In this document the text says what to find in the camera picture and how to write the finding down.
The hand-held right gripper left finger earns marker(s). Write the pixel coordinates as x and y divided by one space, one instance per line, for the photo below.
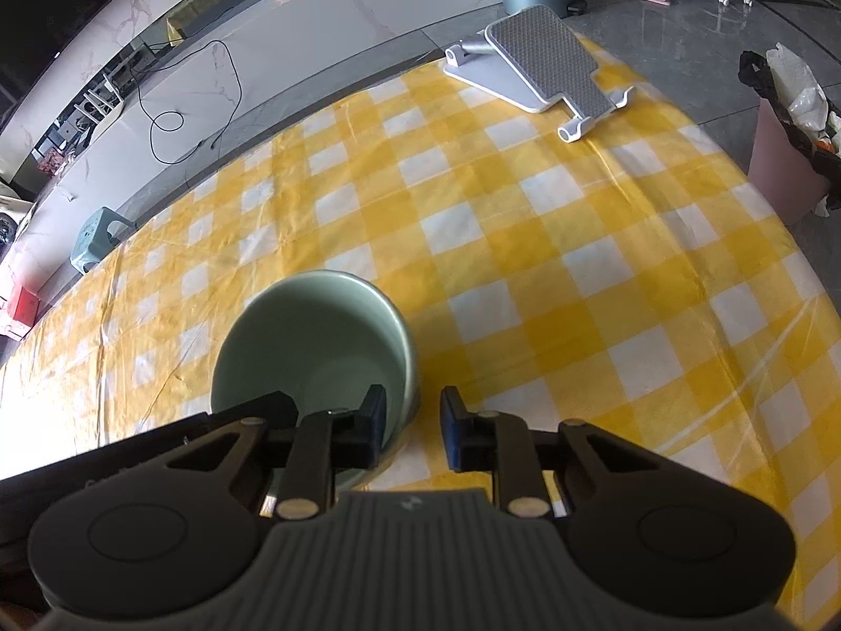
373 424

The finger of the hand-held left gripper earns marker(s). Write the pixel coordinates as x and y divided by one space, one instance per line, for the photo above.
263 406

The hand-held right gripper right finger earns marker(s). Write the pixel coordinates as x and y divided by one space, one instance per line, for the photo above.
451 430

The green ceramic bowl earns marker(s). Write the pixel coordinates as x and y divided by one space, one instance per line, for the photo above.
315 342

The red box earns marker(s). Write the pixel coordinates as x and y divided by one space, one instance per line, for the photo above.
23 309

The yellow checkered tablecloth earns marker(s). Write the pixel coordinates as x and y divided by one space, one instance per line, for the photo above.
525 243

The light green stool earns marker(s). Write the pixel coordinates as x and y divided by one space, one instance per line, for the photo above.
98 236

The white router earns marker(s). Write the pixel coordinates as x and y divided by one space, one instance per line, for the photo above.
105 115

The white tablet stand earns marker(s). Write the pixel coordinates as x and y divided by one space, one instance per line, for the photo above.
545 46

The pink trash bin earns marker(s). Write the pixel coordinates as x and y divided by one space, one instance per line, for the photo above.
782 158

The white plastic bag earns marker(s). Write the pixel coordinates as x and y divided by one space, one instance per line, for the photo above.
798 92

